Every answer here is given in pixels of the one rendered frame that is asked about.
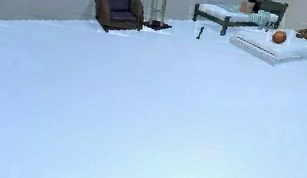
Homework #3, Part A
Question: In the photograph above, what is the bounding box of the brown armchair with purple cushions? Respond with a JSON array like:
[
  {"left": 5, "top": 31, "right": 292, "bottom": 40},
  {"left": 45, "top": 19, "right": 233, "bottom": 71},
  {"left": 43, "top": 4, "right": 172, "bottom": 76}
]
[{"left": 89, "top": 0, "right": 148, "bottom": 39}]

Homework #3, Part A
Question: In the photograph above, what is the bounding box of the pink pillow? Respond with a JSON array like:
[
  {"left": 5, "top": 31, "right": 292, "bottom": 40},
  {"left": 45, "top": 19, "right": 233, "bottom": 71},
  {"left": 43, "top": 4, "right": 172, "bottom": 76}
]
[{"left": 239, "top": 0, "right": 255, "bottom": 16}]

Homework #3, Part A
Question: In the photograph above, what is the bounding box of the orange basketball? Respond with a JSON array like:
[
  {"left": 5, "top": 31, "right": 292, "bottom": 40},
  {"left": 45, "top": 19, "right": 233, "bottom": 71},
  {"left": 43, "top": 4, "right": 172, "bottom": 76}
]
[{"left": 271, "top": 29, "right": 288, "bottom": 46}]

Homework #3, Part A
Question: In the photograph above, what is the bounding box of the small black object on floor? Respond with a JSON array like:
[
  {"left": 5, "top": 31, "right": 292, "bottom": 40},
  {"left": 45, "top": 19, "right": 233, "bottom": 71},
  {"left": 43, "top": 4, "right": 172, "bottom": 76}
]
[{"left": 195, "top": 25, "right": 205, "bottom": 41}]

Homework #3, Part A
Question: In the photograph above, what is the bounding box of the black framed bed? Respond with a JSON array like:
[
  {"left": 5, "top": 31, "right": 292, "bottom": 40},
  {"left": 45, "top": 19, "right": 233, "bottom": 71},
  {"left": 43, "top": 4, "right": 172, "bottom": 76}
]
[{"left": 190, "top": 0, "right": 290, "bottom": 46}]

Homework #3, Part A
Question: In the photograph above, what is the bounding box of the floor lamp with dark base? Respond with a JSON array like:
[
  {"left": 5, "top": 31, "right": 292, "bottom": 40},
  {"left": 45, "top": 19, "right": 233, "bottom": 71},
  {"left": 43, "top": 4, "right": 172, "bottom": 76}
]
[{"left": 142, "top": 0, "right": 177, "bottom": 34}]

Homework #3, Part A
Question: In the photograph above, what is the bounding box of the striped light blanket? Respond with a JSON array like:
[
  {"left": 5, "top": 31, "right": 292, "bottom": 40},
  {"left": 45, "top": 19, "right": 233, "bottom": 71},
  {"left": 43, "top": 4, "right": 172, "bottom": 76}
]
[{"left": 247, "top": 8, "right": 280, "bottom": 32}]

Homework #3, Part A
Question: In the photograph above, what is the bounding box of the white mattress bed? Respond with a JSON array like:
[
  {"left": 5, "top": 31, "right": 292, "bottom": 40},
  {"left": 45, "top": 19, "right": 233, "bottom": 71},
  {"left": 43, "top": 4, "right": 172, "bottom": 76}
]
[{"left": 227, "top": 23, "right": 307, "bottom": 70}]

